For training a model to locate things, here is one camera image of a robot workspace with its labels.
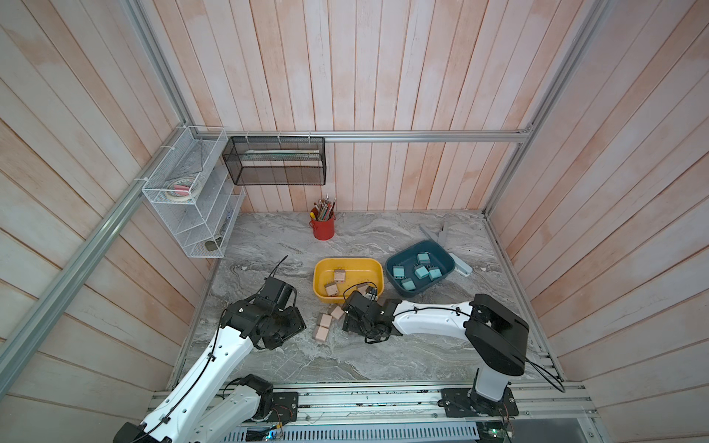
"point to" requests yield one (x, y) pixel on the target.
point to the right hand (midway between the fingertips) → (350, 326)
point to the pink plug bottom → (321, 333)
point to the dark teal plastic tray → (411, 269)
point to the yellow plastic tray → (358, 270)
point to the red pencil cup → (323, 230)
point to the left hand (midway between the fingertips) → (295, 332)
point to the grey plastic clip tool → (441, 237)
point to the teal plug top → (408, 284)
